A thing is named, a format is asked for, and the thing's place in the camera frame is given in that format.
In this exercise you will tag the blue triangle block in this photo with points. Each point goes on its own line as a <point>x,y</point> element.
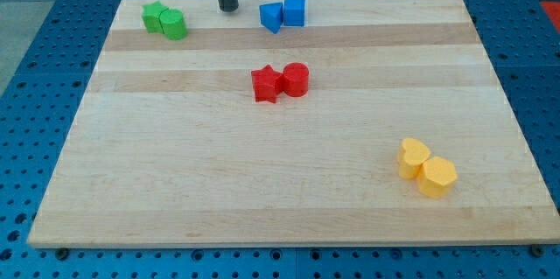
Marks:
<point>272,16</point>

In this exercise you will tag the blue cube block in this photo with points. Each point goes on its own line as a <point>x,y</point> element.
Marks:
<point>294,13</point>

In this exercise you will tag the red cylinder block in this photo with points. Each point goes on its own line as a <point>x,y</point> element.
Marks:
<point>296,79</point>

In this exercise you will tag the yellow heart block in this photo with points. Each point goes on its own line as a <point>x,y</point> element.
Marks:
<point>412,154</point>

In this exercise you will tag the wooden board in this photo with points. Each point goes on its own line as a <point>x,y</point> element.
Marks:
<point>169,149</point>

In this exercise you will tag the red star block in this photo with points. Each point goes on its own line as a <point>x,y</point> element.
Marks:
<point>267,84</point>

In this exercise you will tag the green cylinder block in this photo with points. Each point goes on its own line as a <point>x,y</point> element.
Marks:
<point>173,24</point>

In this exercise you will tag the green star block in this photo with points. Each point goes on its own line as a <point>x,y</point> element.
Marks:
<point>151,16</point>

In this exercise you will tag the yellow hexagon block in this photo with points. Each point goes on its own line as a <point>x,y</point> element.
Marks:
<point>436,177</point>

